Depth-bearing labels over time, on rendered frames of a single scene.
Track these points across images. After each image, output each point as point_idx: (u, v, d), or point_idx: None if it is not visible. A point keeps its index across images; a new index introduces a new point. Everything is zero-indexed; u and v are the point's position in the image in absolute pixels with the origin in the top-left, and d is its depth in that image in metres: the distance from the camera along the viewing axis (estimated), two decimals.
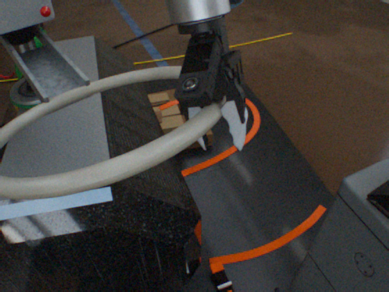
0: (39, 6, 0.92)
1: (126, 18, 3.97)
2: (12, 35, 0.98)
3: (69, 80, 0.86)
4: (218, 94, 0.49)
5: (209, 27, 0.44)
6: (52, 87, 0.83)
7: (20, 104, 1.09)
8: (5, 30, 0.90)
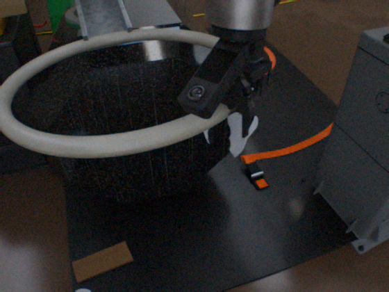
0: None
1: None
2: None
3: (116, 19, 0.85)
4: (229, 103, 0.47)
5: (239, 37, 0.41)
6: (97, 24, 0.84)
7: None
8: None
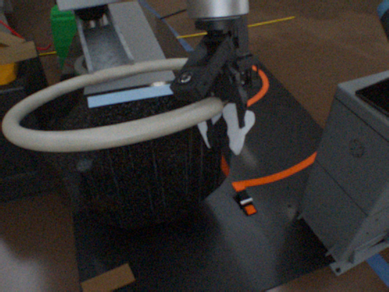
0: None
1: (142, 4, 4.34)
2: (84, 11, 1.09)
3: (119, 58, 0.93)
4: (221, 94, 0.49)
5: (220, 26, 0.44)
6: (102, 62, 0.91)
7: None
8: (76, 6, 1.02)
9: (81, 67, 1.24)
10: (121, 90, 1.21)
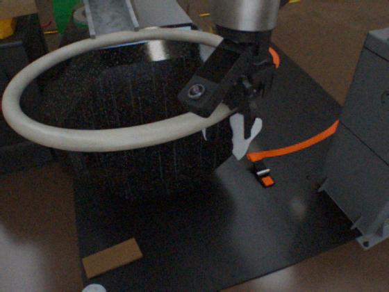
0: None
1: None
2: None
3: (123, 19, 0.87)
4: (230, 103, 0.47)
5: (242, 38, 0.41)
6: (105, 23, 0.85)
7: None
8: None
9: None
10: None
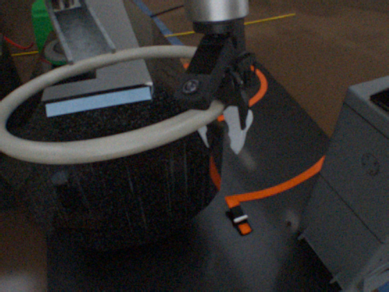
0: None
1: (135, 1, 4.11)
2: None
3: (98, 44, 0.88)
4: (223, 97, 0.48)
5: (221, 29, 0.43)
6: (80, 51, 0.86)
7: (58, 60, 1.11)
8: None
9: None
10: (86, 95, 0.99)
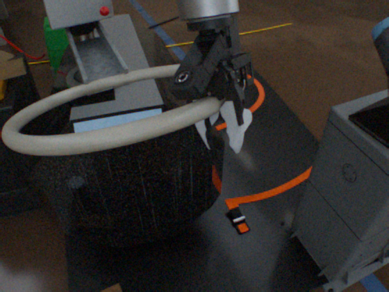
0: (100, 5, 1.04)
1: (139, 10, 4.31)
2: None
3: (113, 68, 0.94)
4: (218, 93, 0.49)
5: (212, 25, 0.45)
6: (96, 73, 0.92)
7: None
8: (68, 24, 1.03)
9: (71, 78, 1.26)
10: (108, 115, 1.19)
